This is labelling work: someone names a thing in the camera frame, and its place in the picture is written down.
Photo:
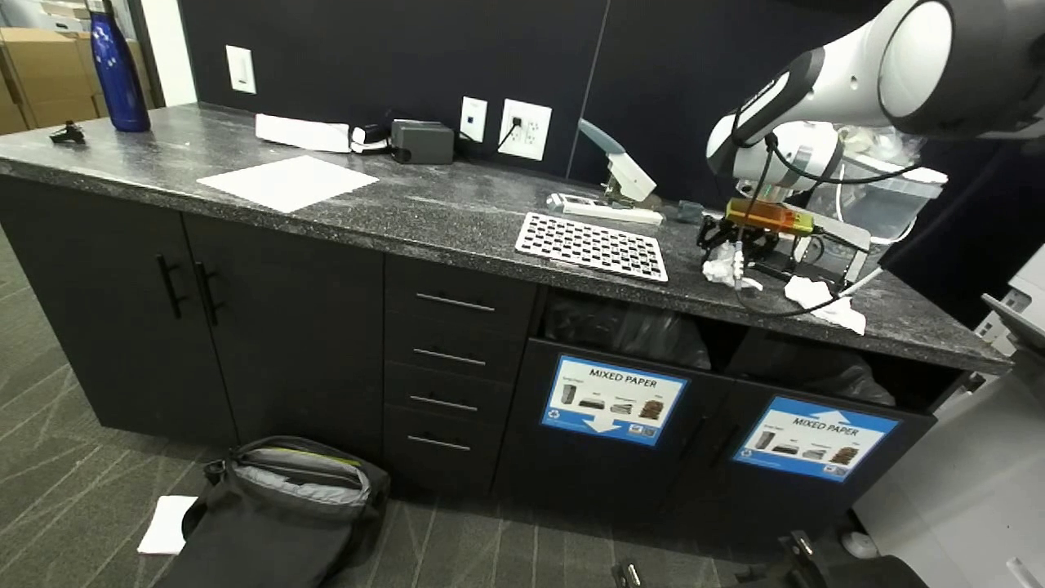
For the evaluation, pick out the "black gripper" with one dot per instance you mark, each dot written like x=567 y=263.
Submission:
x=756 y=242

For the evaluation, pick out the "white paper pile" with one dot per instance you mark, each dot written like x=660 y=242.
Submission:
x=726 y=265

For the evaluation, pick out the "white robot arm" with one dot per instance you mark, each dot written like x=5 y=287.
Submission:
x=839 y=125

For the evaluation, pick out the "dark counter cabinet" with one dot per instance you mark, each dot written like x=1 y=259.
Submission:
x=405 y=324

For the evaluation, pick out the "small black object on counter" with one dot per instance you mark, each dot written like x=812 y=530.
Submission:
x=70 y=135

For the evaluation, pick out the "clear plastic container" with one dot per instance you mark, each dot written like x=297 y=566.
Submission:
x=882 y=197

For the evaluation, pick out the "right mixed paper sign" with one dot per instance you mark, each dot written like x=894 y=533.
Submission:
x=813 y=438

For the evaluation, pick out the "mixed paper sign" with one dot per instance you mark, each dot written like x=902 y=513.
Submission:
x=813 y=438
x=611 y=399

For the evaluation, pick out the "left mixed paper sign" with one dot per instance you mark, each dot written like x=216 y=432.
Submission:
x=611 y=399

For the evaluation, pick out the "black power adapter box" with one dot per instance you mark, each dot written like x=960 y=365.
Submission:
x=423 y=142

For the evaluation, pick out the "flat white paper sheet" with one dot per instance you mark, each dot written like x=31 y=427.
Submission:
x=288 y=185

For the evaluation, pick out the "black grey backpack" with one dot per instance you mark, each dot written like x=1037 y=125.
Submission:
x=277 y=509

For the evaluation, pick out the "blue water bottle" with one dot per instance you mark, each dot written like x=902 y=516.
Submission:
x=115 y=70

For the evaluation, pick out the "white paper on floor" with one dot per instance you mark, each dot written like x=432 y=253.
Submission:
x=165 y=530

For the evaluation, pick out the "white wall outlet plate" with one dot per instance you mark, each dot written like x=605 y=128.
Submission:
x=522 y=128

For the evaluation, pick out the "small white wall plate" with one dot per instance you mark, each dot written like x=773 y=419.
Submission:
x=472 y=117

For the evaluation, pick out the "white light switch plate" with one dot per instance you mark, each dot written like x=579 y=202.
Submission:
x=240 y=70

